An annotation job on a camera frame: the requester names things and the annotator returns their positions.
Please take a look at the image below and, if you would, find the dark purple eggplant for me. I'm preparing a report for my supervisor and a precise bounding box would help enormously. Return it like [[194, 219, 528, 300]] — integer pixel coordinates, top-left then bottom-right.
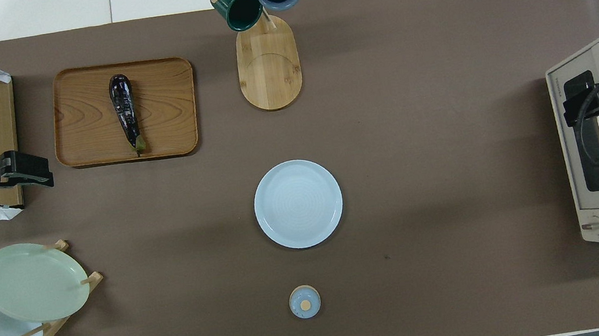
[[107, 72, 148, 159]]

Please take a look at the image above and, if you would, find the light blue round plate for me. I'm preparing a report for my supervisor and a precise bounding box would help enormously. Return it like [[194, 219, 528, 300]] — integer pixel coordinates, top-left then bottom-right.
[[248, 154, 349, 255]]

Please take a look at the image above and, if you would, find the wooden serving tray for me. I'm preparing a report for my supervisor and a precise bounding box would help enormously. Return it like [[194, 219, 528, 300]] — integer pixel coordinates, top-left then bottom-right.
[[44, 52, 205, 173]]

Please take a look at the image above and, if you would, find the pale green plate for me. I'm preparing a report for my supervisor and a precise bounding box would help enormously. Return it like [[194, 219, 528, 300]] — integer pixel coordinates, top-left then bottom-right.
[[0, 235, 95, 328]]

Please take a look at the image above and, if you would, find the brown table mat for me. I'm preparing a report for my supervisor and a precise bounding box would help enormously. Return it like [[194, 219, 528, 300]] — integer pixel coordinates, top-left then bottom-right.
[[0, 0, 599, 336]]

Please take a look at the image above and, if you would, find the wooden mug tree stand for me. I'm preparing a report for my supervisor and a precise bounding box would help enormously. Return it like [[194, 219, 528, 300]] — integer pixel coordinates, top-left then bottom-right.
[[210, 0, 320, 118]]

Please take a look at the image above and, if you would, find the dark green mug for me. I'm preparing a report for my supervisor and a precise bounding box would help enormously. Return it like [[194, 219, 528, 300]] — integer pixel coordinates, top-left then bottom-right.
[[210, 0, 266, 35]]

